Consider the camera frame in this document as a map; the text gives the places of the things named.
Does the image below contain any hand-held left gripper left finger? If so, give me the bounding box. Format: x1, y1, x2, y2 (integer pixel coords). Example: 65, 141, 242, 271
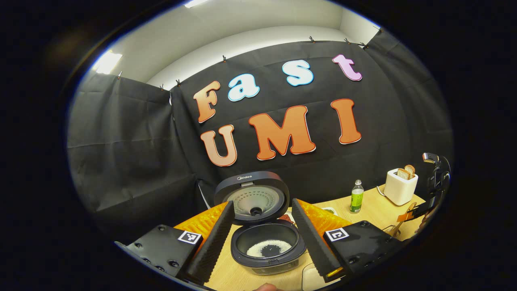
115, 200, 236, 285

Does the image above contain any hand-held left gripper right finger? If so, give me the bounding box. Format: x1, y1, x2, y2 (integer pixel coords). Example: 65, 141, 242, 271
291, 198, 405, 284

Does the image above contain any wooden spoon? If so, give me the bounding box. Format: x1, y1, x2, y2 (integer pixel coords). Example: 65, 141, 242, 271
390, 202, 417, 238

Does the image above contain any white rice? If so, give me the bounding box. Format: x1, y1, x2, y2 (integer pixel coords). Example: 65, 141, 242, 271
246, 240, 292, 258

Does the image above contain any black rice cooker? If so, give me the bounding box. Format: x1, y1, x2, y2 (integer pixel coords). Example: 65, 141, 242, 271
214, 171, 307, 275

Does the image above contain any white toaster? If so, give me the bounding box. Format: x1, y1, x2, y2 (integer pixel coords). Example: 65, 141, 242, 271
384, 168, 418, 206

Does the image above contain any white divided bean dish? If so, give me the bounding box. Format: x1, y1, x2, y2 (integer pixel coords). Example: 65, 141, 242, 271
279, 207, 338, 224

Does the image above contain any green label plastic bottle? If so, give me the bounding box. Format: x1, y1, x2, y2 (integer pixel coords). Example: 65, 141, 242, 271
350, 180, 364, 213

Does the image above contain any black backdrop cloth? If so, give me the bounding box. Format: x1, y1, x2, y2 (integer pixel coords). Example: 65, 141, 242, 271
67, 28, 455, 243

